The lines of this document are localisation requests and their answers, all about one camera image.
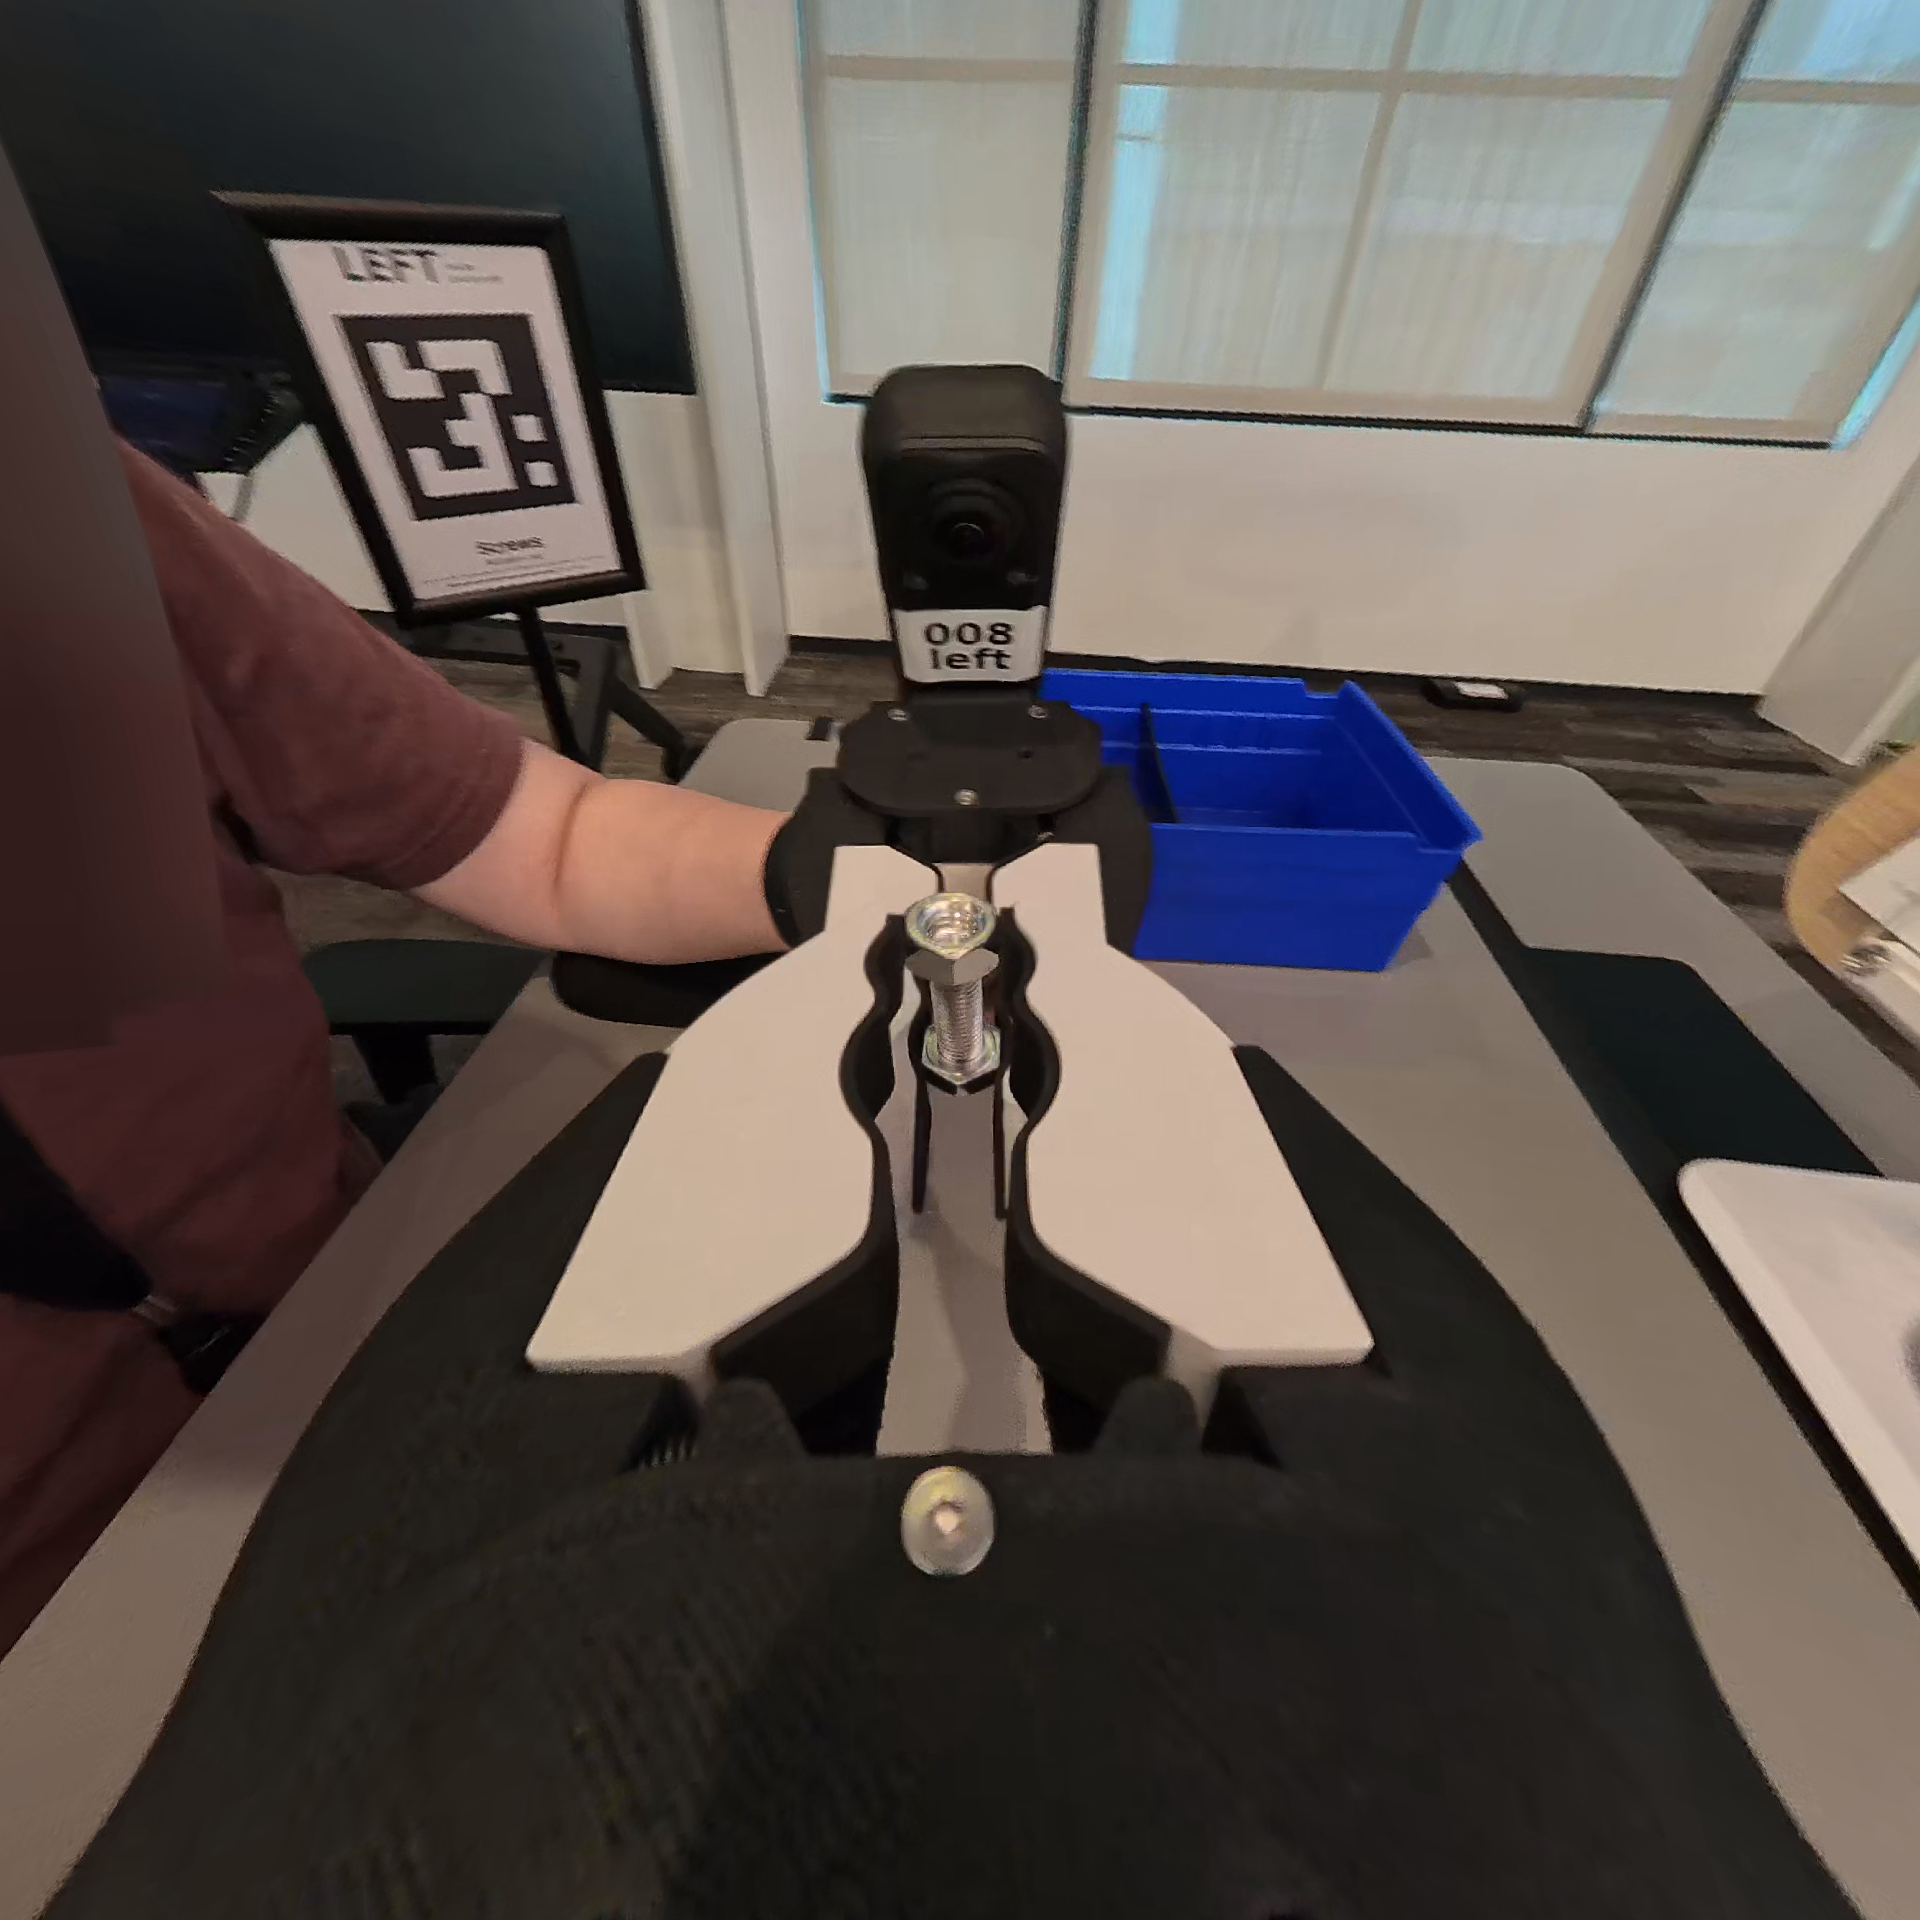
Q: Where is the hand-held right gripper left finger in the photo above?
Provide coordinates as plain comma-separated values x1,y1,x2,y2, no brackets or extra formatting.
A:
526,915,904,1449

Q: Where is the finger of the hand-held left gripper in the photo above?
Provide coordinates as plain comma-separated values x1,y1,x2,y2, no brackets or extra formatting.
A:
817,843,940,946
982,839,1116,963

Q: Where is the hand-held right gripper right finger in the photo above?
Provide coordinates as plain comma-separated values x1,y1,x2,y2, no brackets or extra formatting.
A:
1002,908,1376,1449

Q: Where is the steel hex nut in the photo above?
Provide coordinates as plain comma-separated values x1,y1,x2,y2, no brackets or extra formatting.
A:
904,895,1003,994

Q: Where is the blue plastic bin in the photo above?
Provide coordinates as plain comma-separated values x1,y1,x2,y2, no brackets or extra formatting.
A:
1035,670,1483,972

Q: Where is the person's left forearm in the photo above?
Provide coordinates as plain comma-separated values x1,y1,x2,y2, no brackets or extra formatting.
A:
411,744,797,963

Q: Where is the black armrest pad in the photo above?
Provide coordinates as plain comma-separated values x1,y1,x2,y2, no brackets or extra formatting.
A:
550,952,752,1028

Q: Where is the dark office chair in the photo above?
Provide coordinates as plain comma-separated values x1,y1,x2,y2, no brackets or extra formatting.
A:
299,937,549,1158

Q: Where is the black easel stand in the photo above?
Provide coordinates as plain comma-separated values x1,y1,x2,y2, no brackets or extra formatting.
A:
404,608,692,782

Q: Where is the white framed window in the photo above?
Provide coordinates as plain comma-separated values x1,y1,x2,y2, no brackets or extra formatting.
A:
795,0,1920,452

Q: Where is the black framed tag sign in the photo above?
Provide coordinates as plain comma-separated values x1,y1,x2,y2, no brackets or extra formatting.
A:
216,191,646,628

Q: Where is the white document stand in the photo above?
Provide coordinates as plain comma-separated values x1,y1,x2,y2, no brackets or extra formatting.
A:
1678,921,1920,1569

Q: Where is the printed instruction sheet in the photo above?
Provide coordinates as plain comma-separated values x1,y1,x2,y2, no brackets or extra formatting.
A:
1837,848,1920,939

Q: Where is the black body strap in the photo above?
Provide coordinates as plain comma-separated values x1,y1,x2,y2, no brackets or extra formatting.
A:
0,1112,265,1390

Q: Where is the large black wall screen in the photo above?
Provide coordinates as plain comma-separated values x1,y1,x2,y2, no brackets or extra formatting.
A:
0,0,700,401

